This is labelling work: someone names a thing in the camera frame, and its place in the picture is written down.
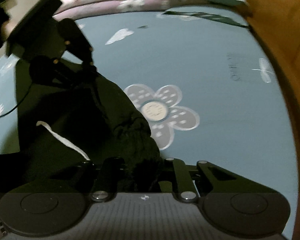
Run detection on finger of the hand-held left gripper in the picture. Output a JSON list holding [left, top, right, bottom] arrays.
[[61, 19, 103, 105]]

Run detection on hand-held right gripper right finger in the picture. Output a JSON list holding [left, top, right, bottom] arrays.
[[159, 157, 266, 203]]

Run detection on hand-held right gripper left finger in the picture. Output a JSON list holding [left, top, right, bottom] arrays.
[[40, 156, 125, 202]]

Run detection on black pants with white drawstring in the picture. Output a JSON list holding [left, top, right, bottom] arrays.
[[0, 57, 163, 195]]

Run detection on purple floral quilt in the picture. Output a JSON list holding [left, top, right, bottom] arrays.
[[53, 0, 180, 20]]

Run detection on bed with blue floral sheet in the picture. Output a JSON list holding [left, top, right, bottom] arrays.
[[0, 9, 299, 240]]

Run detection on flat teal pillow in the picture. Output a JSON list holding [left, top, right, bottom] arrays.
[[162, 7, 249, 28]]

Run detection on wooden headboard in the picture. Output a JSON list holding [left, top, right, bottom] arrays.
[[234, 0, 300, 205]]

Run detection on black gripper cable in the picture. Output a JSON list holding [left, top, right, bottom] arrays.
[[0, 77, 33, 120]]

